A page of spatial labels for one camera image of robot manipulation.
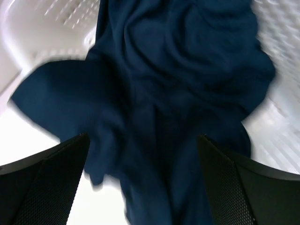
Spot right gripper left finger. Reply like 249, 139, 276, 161
0, 134, 90, 225

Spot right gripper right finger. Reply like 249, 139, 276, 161
197, 135, 300, 225

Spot white plastic mesh basket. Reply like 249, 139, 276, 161
0, 0, 300, 173

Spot navy blue shorts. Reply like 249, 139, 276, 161
11, 0, 276, 225

